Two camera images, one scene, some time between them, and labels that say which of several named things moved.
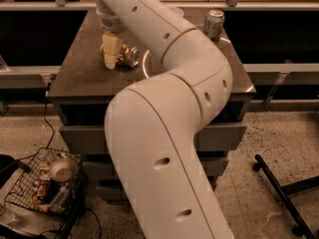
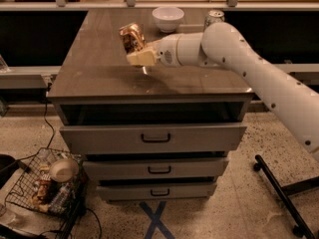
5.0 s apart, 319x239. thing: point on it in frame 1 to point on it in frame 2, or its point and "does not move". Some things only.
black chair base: [284, 191] does not move
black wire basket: [53, 181] does not move
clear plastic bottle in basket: [61, 199] does not move
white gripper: [111, 24] to [166, 51]
